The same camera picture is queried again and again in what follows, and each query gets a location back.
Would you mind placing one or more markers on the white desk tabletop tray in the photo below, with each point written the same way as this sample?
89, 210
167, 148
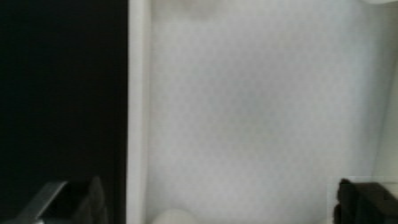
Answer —
260, 78

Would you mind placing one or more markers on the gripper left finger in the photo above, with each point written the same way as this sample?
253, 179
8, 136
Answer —
68, 203

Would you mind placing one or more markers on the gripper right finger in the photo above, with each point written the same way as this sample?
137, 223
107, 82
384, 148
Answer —
366, 204

